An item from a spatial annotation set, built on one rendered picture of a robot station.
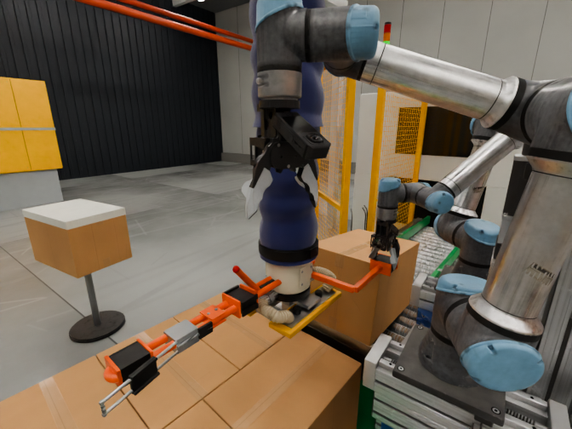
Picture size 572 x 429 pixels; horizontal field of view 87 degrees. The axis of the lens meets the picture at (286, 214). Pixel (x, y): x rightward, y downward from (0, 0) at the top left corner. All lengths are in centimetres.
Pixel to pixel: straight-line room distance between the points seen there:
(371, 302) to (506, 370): 88
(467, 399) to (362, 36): 74
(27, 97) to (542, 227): 803
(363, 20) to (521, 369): 61
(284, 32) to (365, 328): 131
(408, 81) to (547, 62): 954
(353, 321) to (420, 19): 987
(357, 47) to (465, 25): 995
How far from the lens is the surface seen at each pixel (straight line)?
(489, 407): 86
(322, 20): 53
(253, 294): 102
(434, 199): 108
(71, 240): 240
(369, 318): 152
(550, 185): 61
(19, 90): 807
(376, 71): 65
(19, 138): 800
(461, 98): 67
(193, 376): 156
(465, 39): 1038
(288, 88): 52
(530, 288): 64
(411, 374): 86
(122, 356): 88
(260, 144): 55
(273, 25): 54
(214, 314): 95
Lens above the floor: 160
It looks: 16 degrees down
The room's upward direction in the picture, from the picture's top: straight up
